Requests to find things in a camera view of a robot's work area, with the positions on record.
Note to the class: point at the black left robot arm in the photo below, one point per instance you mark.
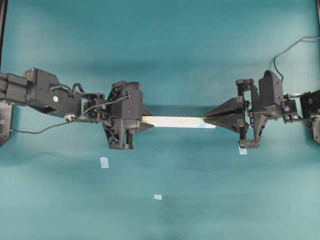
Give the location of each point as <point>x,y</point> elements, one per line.
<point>43,92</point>

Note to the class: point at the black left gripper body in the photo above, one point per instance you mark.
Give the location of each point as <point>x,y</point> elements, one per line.
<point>123,114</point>

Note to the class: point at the blue tape marker right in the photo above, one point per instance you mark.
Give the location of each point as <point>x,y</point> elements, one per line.
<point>242,151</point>

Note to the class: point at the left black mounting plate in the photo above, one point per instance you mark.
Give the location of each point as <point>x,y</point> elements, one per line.
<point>5,122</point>

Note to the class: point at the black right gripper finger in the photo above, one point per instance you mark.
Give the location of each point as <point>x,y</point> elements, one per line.
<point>234,105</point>
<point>233,123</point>

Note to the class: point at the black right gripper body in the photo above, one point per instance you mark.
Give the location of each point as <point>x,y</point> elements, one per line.
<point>266,104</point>

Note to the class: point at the long wooden board with holes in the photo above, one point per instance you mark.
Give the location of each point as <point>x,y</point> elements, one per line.
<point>177,122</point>

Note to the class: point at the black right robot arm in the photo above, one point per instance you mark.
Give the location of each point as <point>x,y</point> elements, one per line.
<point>303,108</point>

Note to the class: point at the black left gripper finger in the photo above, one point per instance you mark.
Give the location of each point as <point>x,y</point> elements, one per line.
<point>143,126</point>
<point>146,111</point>

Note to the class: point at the blue tape marker left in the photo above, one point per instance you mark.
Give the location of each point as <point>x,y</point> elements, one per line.
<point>104,162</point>

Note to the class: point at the black frame post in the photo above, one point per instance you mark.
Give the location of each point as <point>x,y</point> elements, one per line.
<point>3,17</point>

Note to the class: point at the blue tape marker bottom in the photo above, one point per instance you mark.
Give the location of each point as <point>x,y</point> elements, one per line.
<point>157,197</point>

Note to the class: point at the blue tape marker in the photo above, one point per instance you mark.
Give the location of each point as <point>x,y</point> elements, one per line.
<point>242,151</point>
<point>104,162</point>
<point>157,197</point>

